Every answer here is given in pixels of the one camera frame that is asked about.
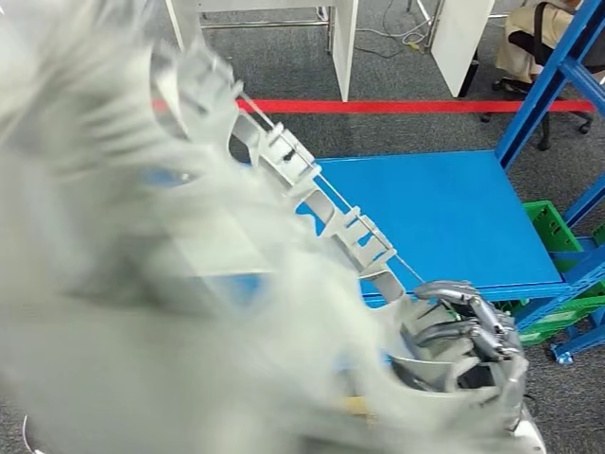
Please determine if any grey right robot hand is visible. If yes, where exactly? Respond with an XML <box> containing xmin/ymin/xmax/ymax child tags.
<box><xmin>392</xmin><ymin>280</ymin><xmax>530</xmax><ymax>433</ymax></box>

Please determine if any grey plastic wheel cover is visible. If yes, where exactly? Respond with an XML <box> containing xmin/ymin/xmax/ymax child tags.
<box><xmin>0</xmin><ymin>0</ymin><xmax>521</xmax><ymax>454</ymax></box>

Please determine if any blue metal shelf rack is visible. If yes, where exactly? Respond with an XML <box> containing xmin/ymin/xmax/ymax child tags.
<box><xmin>550</xmin><ymin>218</ymin><xmax>605</xmax><ymax>366</ymax></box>
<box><xmin>226</xmin><ymin>0</ymin><xmax>605</xmax><ymax>352</ymax></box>

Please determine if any black office chair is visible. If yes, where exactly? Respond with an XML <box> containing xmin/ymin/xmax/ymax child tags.
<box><xmin>480</xmin><ymin>0</ymin><xmax>605</xmax><ymax>151</ymax></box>

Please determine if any red barrier belt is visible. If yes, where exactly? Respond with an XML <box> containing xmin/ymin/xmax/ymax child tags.
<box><xmin>151</xmin><ymin>96</ymin><xmax>596</xmax><ymax>115</ymax></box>

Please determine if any white desk panel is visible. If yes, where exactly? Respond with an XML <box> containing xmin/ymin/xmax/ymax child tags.
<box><xmin>429</xmin><ymin>0</ymin><xmax>496</xmax><ymax>98</ymax></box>

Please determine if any person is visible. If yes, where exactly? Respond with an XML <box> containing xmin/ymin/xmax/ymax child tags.
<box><xmin>495</xmin><ymin>0</ymin><xmax>575</xmax><ymax>86</ymax></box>

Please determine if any white desk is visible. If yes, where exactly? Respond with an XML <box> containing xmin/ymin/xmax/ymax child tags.
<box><xmin>163</xmin><ymin>0</ymin><xmax>359</xmax><ymax>103</ymax></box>

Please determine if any white floor cable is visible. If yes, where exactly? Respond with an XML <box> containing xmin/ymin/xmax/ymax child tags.
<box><xmin>354</xmin><ymin>15</ymin><xmax>431</xmax><ymax>53</ymax></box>

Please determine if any black floor cable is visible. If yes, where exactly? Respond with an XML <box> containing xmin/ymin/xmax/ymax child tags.
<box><xmin>353</xmin><ymin>0</ymin><xmax>407</xmax><ymax>59</ymax></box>

